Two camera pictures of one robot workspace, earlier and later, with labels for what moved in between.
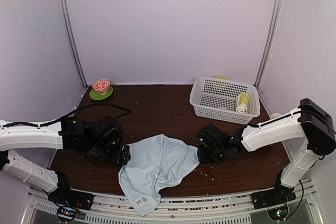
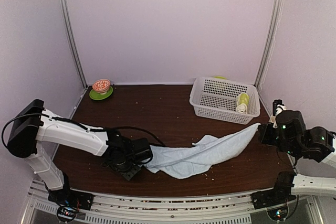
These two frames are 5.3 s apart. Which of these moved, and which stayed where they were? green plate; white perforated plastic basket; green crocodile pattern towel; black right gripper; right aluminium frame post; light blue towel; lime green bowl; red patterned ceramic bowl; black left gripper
Moved: black left gripper; light blue towel; black right gripper
Stayed: right aluminium frame post; white perforated plastic basket; green crocodile pattern towel; red patterned ceramic bowl; green plate; lime green bowl
